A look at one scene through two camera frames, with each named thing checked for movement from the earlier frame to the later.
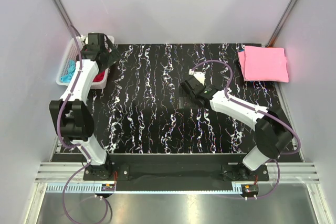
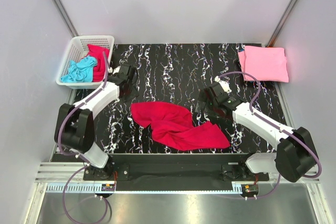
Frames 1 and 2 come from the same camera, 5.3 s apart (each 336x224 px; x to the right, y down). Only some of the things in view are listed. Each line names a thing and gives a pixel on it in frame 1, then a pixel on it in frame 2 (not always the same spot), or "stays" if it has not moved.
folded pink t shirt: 264,63 stays
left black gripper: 114,56 to 134,93
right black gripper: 181,87 to 203,97
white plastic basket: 71,54 stays
